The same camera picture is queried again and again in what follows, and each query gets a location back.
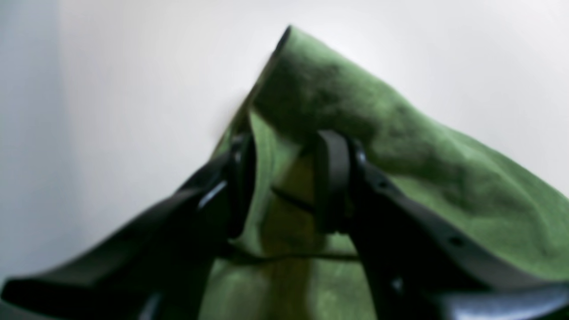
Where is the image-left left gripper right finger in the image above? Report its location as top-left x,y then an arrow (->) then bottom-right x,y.
314,130 -> 568,320

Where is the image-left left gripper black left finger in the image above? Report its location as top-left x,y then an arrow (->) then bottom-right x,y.
1,133 -> 256,320

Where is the green t-shirt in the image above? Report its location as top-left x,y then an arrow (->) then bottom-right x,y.
199,26 -> 569,320

